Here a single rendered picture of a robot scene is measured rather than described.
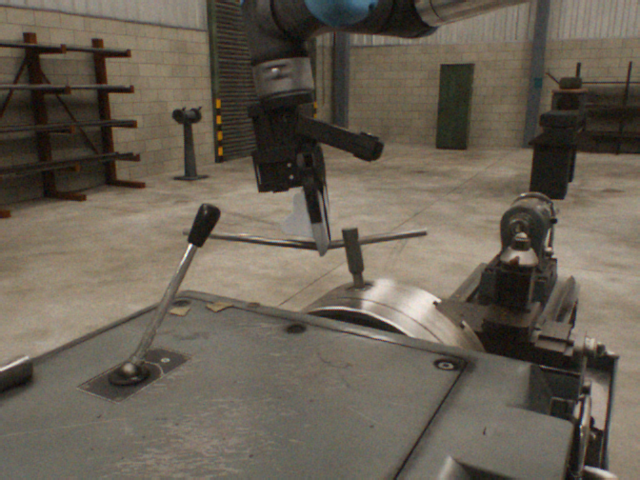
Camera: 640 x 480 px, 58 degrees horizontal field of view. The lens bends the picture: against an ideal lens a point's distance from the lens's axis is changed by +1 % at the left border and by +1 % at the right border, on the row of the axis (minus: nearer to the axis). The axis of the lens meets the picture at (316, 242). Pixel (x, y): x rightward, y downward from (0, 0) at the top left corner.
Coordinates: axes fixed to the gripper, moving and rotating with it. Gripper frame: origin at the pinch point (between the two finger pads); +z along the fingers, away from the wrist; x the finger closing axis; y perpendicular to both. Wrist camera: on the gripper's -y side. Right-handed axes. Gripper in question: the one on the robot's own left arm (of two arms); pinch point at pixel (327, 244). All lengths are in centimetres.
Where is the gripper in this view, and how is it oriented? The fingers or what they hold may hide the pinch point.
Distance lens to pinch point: 77.9
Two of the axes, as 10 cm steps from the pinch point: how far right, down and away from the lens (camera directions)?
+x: -1.6, 2.0, -9.7
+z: 1.7, 9.7, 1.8
